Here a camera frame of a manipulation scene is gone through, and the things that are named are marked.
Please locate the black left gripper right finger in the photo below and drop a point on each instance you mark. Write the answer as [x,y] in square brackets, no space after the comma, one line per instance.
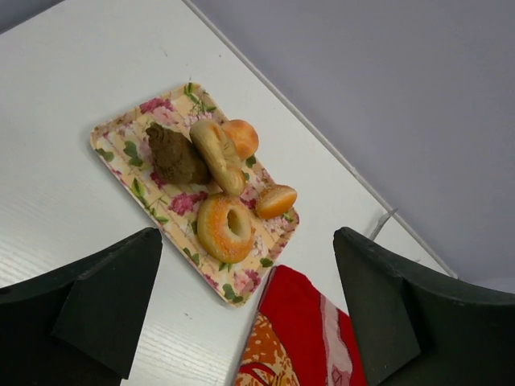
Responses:
[416,326]

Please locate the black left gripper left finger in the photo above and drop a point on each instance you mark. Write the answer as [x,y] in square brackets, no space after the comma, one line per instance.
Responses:
[80,324]

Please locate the sugared ring donut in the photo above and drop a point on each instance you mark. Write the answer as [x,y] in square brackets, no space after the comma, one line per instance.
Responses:
[225,229]

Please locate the dark brown bread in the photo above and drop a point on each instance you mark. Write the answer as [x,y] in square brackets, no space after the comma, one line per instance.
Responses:
[175,158]

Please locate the long twisted bread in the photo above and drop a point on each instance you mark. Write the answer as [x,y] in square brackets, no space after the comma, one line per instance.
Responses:
[220,155]

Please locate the red patterned cloth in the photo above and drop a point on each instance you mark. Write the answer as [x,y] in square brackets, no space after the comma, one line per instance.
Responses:
[299,337]

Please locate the floral rectangular tray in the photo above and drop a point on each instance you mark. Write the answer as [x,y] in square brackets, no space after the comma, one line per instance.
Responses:
[122,145]

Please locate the small orange bun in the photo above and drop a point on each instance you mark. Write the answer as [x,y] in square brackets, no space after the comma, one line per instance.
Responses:
[275,201]

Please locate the round golden bun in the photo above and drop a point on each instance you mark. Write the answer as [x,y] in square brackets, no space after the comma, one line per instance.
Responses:
[244,136]

